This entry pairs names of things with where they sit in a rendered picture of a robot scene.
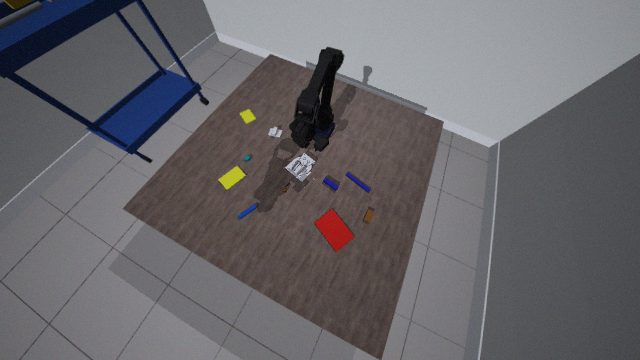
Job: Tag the yellow flat square plate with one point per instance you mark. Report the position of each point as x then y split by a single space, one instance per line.
232 178

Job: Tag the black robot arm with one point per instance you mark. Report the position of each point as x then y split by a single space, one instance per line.
330 60

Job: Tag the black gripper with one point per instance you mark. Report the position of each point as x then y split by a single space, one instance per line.
321 142

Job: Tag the red flat rectangular plate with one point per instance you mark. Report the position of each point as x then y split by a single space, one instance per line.
334 230

